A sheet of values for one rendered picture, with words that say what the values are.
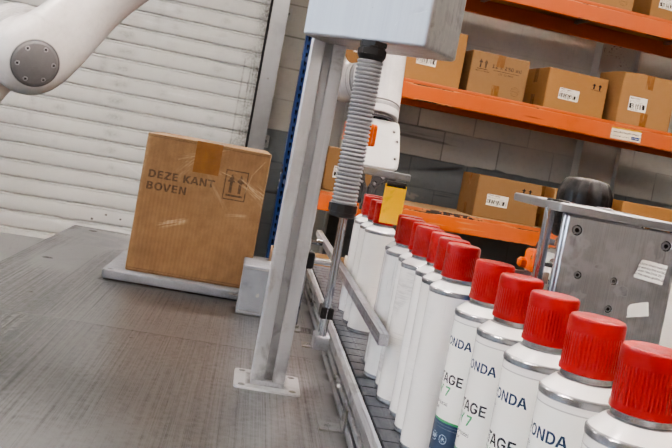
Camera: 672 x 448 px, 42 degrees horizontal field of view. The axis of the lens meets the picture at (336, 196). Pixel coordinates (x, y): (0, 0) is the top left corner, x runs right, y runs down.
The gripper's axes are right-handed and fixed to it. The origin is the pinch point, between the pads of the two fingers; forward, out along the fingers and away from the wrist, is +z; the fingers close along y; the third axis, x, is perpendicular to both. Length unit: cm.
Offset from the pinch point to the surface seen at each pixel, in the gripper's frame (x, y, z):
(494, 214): 331, 122, -109
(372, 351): -46, -3, 34
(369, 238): -25.8, -1.9, 14.6
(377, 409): -58, -3, 42
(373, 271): -24.9, -0.5, 19.3
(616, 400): -114, -1, 44
